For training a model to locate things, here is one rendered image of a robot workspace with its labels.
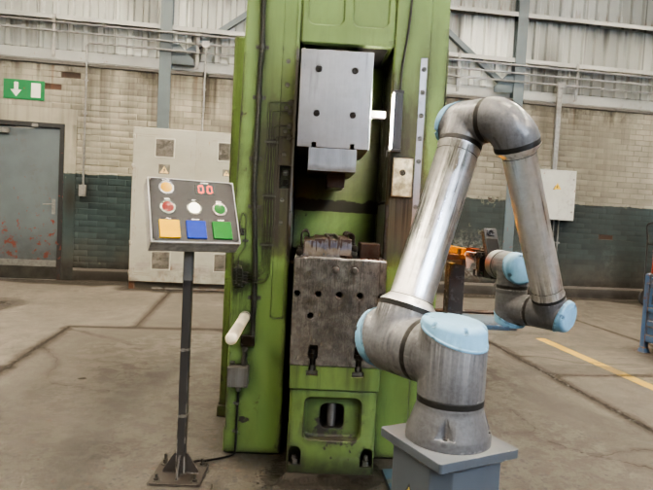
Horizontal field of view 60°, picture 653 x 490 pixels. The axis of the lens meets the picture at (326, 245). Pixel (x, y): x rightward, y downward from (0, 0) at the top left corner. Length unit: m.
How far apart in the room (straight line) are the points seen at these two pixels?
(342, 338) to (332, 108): 0.95
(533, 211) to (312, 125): 1.14
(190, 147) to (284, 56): 5.15
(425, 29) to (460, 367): 1.75
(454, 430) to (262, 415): 1.50
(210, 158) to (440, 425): 6.60
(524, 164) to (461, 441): 0.68
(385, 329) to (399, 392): 1.29
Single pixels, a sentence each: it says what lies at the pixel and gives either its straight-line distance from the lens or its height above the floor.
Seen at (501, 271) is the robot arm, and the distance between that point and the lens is 1.75.
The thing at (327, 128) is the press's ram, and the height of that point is 1.44.
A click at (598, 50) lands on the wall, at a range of 10.27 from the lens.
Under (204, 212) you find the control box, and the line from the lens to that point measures 2.25.
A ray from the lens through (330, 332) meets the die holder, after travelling 2.35.
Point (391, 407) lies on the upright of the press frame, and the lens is 2.67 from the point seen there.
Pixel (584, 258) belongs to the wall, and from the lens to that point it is 9.78.
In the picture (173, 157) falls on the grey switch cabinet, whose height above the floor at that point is 1.73.
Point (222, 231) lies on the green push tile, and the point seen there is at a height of 1.00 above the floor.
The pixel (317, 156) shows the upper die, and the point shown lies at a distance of 2.37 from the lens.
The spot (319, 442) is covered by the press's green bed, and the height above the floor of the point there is 0.14.
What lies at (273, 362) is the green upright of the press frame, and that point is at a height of 0.42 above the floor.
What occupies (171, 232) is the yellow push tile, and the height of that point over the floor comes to 0.99.
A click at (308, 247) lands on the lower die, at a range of 2.36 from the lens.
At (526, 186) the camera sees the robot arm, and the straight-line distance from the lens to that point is 1.52.
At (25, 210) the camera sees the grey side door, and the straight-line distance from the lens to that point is 8.78.
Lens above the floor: 1.09
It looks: 3 degrees down
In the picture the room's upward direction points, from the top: 3 degrees clockwise
